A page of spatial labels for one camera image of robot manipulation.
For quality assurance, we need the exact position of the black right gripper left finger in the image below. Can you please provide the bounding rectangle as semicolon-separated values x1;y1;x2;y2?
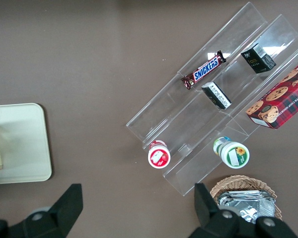
0;183;84;238

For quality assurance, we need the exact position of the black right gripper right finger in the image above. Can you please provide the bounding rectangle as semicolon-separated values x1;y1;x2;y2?
188;182;298;238

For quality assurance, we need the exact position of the oval wicker basket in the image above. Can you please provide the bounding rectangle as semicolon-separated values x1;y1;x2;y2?
210;175;284;222

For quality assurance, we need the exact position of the cream plastic serving tray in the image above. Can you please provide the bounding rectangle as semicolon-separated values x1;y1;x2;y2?
0;103;53;185

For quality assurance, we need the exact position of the green lid yogurt cup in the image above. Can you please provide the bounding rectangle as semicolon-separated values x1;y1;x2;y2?
212;136;251;170

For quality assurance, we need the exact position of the red lid yogurt cup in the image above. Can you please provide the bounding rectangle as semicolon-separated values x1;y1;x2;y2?
147;139;171;170

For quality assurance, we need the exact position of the clear acrylic stepped stand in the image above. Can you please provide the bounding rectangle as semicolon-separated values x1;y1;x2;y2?
125;1;298;197

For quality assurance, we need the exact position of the small black box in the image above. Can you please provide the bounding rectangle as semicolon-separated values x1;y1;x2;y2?
240;43;277;74
201;81;232;111

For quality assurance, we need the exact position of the red chocolate chip cookie box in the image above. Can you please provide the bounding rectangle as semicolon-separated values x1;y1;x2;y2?
245;57;298;130

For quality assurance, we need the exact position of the Snickers chocolate bar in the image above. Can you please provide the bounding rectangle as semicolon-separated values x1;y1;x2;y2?
180;50;227;91

